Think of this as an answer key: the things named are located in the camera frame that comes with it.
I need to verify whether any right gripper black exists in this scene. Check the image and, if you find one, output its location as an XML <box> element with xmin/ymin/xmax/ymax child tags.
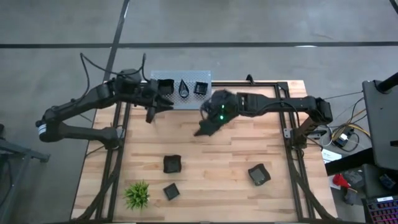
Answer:
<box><xmin>193</xmin><ymin>89</ymin><xmax>241</xmax><ymax>138</ymax></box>

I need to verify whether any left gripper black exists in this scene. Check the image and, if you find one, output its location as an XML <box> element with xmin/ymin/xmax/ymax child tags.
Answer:
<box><xmin>140</xmin><ymin>78</ymin><xmax>175</xmax><ymax>124</ymax></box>

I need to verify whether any teardrop shaped black plate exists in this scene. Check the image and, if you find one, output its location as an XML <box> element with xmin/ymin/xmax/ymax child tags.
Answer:
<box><xmin>178</xmin><ymin>78</ymin><xmax>190</xmax><ymax>99</ymax></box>

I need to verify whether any grey perforated metal shelf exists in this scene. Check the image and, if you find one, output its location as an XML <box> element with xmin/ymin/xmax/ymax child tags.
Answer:
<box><xmin>149</xmin><ymin>70</ymin><xmax>213</xmax><ymax>111</ymax></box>

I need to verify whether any small green artificial plant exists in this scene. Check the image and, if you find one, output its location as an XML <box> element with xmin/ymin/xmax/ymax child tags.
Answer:
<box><xmin>123</xmin><ymin>179</ymin><xmax>151</xmax><ymax>212</ymax></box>

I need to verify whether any white paper sheet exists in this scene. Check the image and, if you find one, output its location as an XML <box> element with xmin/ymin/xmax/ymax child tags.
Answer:
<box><xmin>321</xmin><ymin>148</ymin><xmax>342</xmax><ymax>165</ymax></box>

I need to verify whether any grey metal stand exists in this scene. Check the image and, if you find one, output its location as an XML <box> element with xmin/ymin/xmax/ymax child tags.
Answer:
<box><xmin>0</xmin><ymin>123</ymin><xmax>51</xmax><ymax>224</ymax></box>

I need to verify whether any red soft object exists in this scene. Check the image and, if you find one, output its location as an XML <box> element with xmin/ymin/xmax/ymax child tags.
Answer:
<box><xmin>331</xmin><ymin>173</ymin><xmax>351</xmax><ymax>189</ymax></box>

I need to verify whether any black cart base bar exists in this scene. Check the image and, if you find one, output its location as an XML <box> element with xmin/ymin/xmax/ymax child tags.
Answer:
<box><xmin>325</xmin><ymin>147</ymin><xmax>374</xmax><ymax>175</ymax></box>

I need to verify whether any black vertical pole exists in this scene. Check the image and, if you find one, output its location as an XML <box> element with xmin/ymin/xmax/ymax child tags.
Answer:
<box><xmin>375</xmin><ymin>72</ymin><xmax>398</xmax><ymax>93</ymax></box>

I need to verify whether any black backlit keyboard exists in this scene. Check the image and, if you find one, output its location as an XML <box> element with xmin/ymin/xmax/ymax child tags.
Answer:
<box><xmin>366</xmin><ymin>195</ymin><xmax>398</xmax><ymax>224</ymax></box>

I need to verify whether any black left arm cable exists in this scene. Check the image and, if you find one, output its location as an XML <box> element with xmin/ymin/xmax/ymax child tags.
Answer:
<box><xmin>80</xmin><ymin>52</ymin><xmax>147</xmax><ymax>108</ymax></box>

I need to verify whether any yellow cable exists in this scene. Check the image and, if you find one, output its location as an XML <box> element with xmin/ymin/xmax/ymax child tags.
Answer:
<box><xmin>330</xmin><ymin>123</ymin><xmax>371</xmax><ymax>140</ymax></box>

